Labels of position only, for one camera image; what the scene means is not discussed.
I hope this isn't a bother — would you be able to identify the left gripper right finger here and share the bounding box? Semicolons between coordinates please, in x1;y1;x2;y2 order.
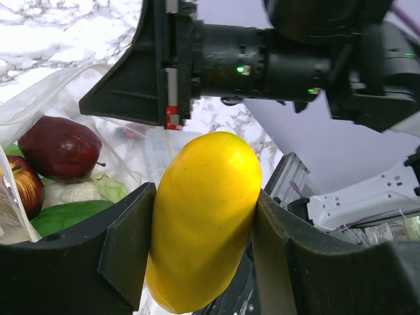
252;192;419;314

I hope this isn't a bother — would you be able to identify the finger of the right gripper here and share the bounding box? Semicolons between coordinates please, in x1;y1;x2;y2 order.
79;1;192;129

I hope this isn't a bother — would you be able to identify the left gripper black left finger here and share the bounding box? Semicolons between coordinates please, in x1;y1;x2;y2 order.
1;183;156;314

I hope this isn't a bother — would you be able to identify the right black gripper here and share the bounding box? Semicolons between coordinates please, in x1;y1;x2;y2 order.
191;1;419;131

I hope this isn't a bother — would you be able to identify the green bell pepper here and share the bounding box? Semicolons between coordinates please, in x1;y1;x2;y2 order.
31;200;113;238

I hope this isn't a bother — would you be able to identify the clear zip top bag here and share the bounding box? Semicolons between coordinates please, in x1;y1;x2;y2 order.
1;70;192;245

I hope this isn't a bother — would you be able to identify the dark red apple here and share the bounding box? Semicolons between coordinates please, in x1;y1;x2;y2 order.
18;115;102;183
7;155;45;221

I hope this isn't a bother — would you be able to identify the dark red apple front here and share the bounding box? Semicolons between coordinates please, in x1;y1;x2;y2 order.
18;115;102;183

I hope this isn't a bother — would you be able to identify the red black utility knife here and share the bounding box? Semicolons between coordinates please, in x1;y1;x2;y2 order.
115;123;149;140

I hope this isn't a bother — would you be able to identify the clear plastic parts box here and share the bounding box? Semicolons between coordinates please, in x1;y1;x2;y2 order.
140;128;202;185

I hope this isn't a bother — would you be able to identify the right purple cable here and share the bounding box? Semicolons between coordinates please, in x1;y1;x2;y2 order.
392;0;420;37

